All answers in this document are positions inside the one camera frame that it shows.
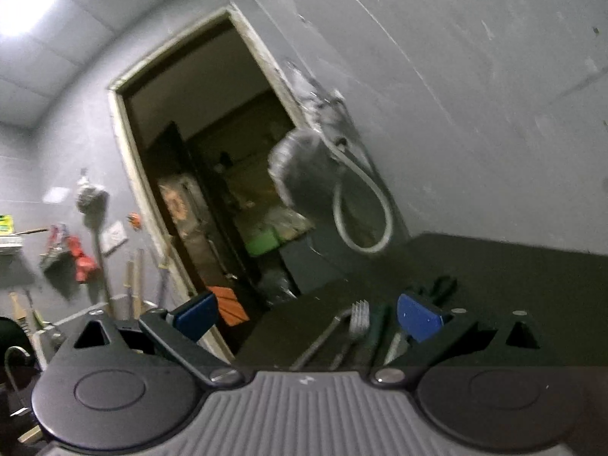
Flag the wooden chopstick purple band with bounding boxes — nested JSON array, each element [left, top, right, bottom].
[[133, 248, 144, 319]]

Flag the silver fork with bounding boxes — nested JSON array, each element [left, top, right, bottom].
[[330, 301, 370, 372]]

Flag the silver spoon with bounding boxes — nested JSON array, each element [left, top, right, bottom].
[[290, 308, 352, 372]]

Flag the wooden chopstick plain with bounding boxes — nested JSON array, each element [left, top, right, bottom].
[[123, 260, 135, 319]]

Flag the metal spatula black handle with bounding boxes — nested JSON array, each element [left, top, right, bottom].
[[92, 230, 116, 318]]

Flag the table knife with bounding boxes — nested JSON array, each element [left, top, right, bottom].
[[353, 302, 389, 372]]

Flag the red plastic bag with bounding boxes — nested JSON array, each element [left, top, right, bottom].
[[66, 236, 99, 284]]

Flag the green box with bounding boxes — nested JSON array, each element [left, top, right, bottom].
[[245, 228, 281, 257]]

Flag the sink faucet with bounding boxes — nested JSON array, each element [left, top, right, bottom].
[[4, 346, 33, 390]]

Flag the grey plastic bag hanging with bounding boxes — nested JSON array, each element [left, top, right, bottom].
[[268, 129, 338, 215]]

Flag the black handled scissors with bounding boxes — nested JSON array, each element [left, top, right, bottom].
[[381, 274, 460, 367]]

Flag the white wall switch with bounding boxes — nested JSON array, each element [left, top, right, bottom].
[[100, 220, 128, 255]]

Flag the orange wall plug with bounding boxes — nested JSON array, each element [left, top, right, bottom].
[[127, 212, 142, 232]]

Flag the wall rack shelf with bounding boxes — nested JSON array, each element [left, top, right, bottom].
[[39, 223, 71, 273]]

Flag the door frame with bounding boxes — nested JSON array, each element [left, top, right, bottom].
[[106, 1, 315, 361]]

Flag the hanging grey bag on wall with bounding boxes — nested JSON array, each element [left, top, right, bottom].
[[75, 168, 108, 214]]

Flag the white flexible hose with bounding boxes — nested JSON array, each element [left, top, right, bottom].
[[322, 131, 395, 255]]

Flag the white upper wall rack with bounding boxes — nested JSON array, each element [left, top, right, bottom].
[[0, 215, 23, 255]]

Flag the wall faucet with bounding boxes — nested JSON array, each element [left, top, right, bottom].
[[294, 90, 347, 129]]

